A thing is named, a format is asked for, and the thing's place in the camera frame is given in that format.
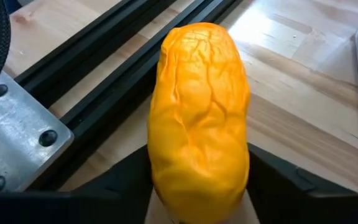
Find silver mounting plate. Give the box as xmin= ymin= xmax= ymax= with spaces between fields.
xmin=0 ymin=70 xmax=75 ymax=192

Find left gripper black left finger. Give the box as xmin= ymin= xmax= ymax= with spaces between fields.
xmin=0 ymin=144 xmax=155 ymax=224

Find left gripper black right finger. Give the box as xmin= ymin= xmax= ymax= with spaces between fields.
xmin=246 ymin=142 xmax=358 ymax=224

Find black aluminium frame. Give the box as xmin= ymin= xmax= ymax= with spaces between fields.
xmin=14 ymin=0 xmax=239 ymax=191

